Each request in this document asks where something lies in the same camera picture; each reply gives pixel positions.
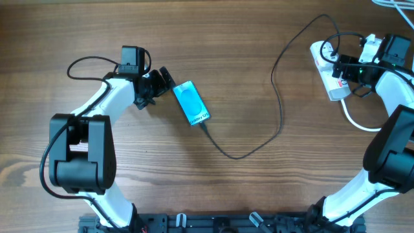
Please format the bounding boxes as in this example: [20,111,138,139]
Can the white charger plug adapter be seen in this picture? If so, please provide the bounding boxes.
[316,52,339,71]

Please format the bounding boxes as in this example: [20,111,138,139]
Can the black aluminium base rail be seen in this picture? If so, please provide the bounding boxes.
[78,212,367,233]

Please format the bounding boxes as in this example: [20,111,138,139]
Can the black right camera cable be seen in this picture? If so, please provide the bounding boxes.
[319,31,414,227]

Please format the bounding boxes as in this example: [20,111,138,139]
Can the black camera cable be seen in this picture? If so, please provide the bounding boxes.
[319,31,414,227]
[39,48,153,233]

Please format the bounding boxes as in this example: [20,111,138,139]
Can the white power strip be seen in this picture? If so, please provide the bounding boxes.
[310,41,351,101]

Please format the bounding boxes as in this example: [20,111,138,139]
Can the black left camera cable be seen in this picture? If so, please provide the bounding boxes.
[39,48,153,233]

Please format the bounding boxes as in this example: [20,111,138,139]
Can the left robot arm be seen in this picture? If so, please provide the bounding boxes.
[39,45,175,232]

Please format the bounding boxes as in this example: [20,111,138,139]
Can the white cables at corner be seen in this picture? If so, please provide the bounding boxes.
[371,0,414,23]

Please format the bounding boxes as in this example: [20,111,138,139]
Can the black USB charging cable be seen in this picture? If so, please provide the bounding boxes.
[199,13,342,161]

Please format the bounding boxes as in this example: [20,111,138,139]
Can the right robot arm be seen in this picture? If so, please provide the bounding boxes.
[303,34,413,232]

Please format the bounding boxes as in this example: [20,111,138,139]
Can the smartphone with teal screen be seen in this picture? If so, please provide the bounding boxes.
[173,80,211,126]

